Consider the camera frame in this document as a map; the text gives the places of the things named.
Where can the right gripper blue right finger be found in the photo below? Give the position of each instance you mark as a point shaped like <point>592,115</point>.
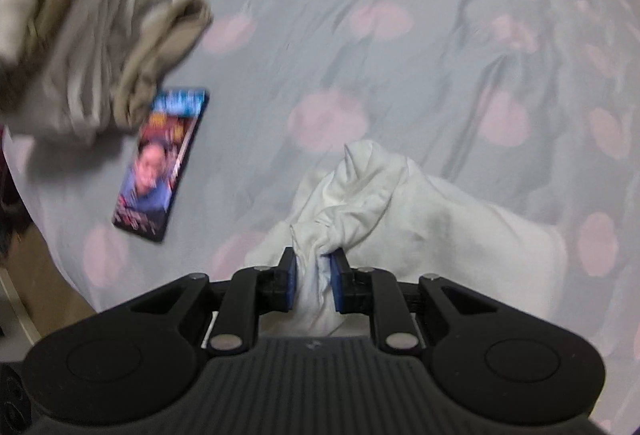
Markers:
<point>377,294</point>

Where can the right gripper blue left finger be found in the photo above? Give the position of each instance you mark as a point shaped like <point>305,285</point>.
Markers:
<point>251,293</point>

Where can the white t-shirt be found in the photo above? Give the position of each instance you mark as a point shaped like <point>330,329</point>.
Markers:
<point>384,212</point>

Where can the pile of folded clothes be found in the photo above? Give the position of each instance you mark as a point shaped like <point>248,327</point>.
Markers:
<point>72,69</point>

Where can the smartphone with lit screen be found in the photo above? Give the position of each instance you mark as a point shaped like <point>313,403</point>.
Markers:
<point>148,190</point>

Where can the grey polka dot bedsheet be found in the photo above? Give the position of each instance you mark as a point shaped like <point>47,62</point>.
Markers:
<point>532,105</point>

